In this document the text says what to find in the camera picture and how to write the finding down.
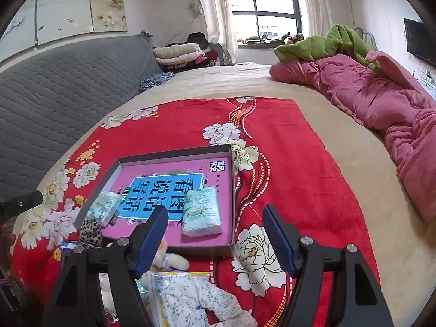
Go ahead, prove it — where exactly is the dark cloth heap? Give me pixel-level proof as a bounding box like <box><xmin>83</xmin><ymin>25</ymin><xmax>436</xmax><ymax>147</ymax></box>
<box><xmin>237</xmin><ymin>31</ymin><xmax>304</xmax><ymax>46</ymax></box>

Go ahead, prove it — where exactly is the blue patterned cloth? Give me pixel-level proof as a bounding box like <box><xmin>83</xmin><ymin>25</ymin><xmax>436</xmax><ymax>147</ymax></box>
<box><xmin>140</xmin><ymin>71</ymin><xmax>175</xmax><ymax>93</ymax></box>

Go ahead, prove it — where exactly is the white floral garment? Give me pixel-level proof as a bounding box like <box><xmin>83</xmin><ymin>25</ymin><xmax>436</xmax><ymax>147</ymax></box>
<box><xmin>160</xmin><ymin>276</ymin><xmax>258</xmax><ymax>327</ymax></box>

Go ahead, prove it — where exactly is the green blanket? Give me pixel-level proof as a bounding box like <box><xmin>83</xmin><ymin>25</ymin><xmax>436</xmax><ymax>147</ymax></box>
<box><xmin>273</xmin><ymin>24</ymin><xmax>382</xmax><ymax>74</ymax></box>

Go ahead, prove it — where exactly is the green tissue packet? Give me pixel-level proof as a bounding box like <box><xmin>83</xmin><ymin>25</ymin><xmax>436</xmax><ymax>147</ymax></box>
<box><xmin>86</xmin><ymin>191</ymin><xmax>122</xmax><ymax>227</ymax></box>
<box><xmin>180</xmin><ymin>186</ymin><xmax>223</xmax><ymax>237</ymax></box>

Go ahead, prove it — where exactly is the pile of folded clothes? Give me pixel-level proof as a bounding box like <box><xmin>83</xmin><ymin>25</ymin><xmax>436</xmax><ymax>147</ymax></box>
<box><xmin>153</xmin><ymin>32</ymin><xmax>225</xmax><ymax>73</ymax></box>

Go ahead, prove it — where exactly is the leopard print cloth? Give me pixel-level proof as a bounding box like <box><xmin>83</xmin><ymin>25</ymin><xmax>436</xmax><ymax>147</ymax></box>
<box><xmin>79</xmin><ymin>216</ymin><xmax>103</xmax><ymax>251</ymax></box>

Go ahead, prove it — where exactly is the pink quilt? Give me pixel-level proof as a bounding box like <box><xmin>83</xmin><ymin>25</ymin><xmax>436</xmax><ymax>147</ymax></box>
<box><xmin>269</xmin><ymin>51</ymin><xmax>436</xmax><ymax>222</ymax></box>

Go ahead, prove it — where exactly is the red floral blanket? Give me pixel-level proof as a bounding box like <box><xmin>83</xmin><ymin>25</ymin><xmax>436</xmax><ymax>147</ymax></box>
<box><xmin>10</xmin><ymin>97</ymin><xmax>380</xmax><ymax>327</ymax></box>

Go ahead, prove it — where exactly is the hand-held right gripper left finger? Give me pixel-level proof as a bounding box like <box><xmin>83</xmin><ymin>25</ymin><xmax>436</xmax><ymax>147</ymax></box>
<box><xmin>41</xmin><ymin>205</ymin><xmax>170</xmax><ymax>327</ymax></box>

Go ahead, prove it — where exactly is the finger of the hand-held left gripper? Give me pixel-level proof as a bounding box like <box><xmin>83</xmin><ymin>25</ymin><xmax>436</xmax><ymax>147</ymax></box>
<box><xmin>0</xmin><ymin>190</ymin><xmax>44</xmax><ymax>218</ymax></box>

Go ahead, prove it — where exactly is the grey quilted headboard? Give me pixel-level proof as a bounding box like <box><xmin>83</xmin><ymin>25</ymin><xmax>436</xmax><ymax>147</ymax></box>
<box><xmin>0</xmin><ymin>31</ymin><xmax>164</xmax><ymax>203</ymax></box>

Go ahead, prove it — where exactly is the brown cardboard box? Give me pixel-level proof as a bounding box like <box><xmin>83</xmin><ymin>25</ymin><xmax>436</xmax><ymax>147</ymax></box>
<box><xmin>73</xmin><ymin>144</ymin><xmax>236</xmax><ymax>249</ymax></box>

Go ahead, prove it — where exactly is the white curtain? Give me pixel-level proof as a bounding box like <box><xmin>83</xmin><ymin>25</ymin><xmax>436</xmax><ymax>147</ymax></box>
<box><xmin>196</xmin><ymin>0</ymin><xmax>239</xmax><ymax>65</ymax></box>
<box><xmin>300</xmin><ymin>0</ymin><xmax>332</xmax><ymax>38</ymax></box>

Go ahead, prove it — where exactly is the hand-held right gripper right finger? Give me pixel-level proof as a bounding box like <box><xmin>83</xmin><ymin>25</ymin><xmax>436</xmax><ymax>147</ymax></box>
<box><xmin>262</xmin><ymin>205</ymin><xmax>397</xmax><ymax>327</ymax></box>

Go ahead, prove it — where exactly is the black television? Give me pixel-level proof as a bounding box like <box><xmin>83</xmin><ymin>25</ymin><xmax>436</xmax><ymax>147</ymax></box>
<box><xmin>404</xmin><ymin>18</ymin><xmax>436</xmax><ymax>67</ymax></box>

